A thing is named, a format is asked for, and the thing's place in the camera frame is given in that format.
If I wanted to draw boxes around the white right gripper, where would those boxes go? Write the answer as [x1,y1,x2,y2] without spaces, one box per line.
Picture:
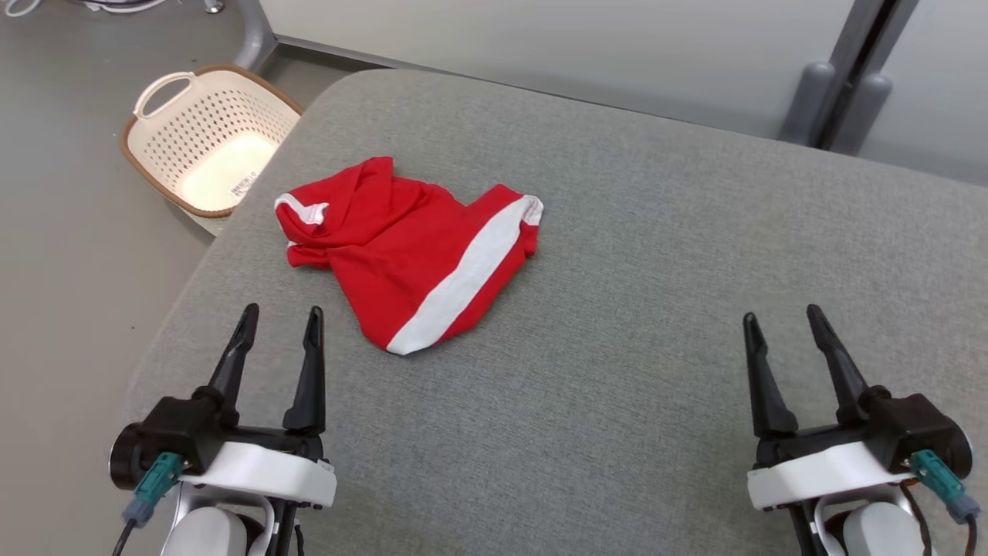
[743,303,916,513]

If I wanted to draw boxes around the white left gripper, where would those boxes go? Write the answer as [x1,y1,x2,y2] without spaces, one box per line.
[179,303,339,510]

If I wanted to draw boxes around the red shorts with white stripe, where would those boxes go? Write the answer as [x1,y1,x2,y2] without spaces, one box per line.
[273,156,544,357]

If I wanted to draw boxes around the grey fabric sofa cushion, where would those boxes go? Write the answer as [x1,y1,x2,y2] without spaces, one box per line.
[116,68,988,556]

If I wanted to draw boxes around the beige perforated laundry basket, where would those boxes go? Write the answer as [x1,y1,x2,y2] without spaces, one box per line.
[119,63,304,220]

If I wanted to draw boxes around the grey curved metal leg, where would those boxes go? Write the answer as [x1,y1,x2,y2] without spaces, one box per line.
[230,0,279,73]

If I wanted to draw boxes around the left cable with teal connector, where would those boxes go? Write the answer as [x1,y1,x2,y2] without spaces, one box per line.
[111,453,187,556]

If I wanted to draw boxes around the cable with teal connector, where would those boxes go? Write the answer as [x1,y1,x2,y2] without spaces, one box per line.
[111,453,187,556]
[910,449,983,556]

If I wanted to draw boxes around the right cable with teal connector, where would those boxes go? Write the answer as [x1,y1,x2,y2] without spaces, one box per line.
[910,449,983,556]

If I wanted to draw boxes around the thin black braided cable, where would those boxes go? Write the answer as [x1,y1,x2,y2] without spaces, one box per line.
[898,482,936,556]

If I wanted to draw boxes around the grey cylindrical post foot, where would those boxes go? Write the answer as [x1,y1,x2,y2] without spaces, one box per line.
[777,61,837,147]
[829,71,895,158]

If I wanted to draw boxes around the grey partition post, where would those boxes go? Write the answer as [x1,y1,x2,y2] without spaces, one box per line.
[817,0,921,152]

